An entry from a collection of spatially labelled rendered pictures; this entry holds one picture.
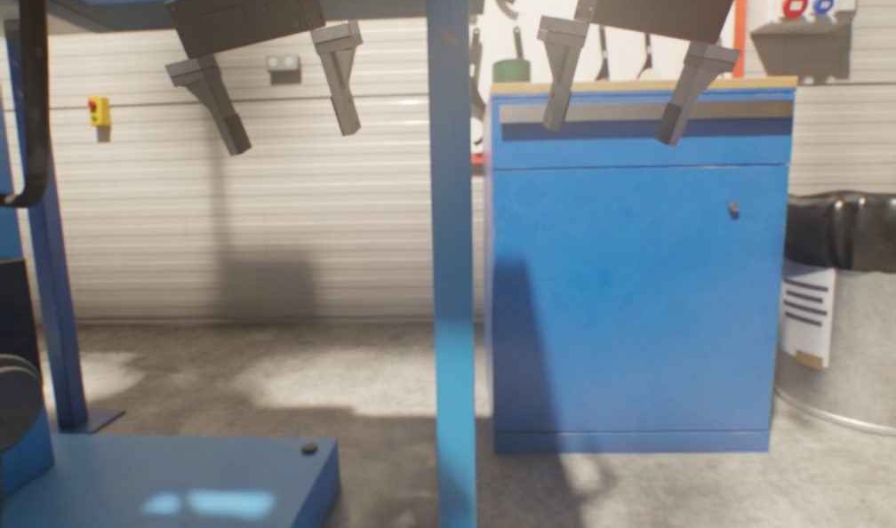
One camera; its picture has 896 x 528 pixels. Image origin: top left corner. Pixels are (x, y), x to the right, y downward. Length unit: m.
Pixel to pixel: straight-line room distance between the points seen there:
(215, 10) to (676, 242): 1.04
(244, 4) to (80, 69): 2.65
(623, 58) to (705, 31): 1.94
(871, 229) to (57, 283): 2.24
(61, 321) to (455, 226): 1.33
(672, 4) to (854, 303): 1.26
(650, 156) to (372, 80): 1.57
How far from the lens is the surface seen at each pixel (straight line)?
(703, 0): 0.51
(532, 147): 1.10
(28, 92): 0.59
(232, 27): 0.49
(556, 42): 0.46
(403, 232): 2.30
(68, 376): 1.75
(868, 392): 1.71
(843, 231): 1.57
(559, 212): 1.11
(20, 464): 1.29
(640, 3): 0.48
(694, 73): 0.53
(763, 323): 1.35
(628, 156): 1.15
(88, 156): 3.05
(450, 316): 0.66
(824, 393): 1.73
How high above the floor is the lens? 0.69
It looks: 7 degrees down
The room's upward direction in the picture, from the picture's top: 1 degrees counter-clockwise
